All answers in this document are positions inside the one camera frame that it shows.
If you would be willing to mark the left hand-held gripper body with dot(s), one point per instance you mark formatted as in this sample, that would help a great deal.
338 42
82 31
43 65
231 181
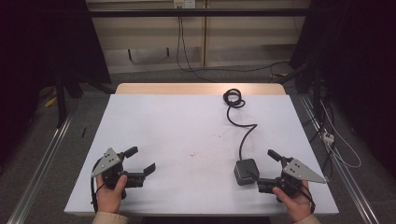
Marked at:
109 161

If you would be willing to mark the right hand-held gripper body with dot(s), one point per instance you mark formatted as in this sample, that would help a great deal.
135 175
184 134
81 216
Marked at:
295 172

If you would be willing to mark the black power adapter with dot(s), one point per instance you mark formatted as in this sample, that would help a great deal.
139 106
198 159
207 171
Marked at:
246 171

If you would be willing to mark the person's right hand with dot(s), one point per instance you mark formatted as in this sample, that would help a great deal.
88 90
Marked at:
295 205

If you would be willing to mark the person's left hand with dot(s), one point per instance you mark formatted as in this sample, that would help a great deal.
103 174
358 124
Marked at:
109 194

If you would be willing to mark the white table cover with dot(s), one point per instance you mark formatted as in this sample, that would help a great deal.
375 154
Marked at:
174 140

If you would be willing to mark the white power strip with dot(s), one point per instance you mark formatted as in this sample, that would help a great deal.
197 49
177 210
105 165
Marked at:
328 137

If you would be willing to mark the black metal stand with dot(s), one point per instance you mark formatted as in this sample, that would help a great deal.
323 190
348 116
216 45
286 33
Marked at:
60 102

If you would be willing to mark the yellow floor tape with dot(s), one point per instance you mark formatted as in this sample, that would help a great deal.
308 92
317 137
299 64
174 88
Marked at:
50 101

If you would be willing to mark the black curtain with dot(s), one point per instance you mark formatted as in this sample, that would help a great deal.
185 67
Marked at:
43 46
358 62

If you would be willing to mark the black horizontal bar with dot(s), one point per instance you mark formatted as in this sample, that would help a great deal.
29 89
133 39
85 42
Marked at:
199 12

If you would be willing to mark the aluminium floor rail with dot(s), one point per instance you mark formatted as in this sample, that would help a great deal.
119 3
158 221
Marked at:
42 169
346 174

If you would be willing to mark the white wall socket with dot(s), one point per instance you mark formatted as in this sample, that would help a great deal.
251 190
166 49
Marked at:
184 3

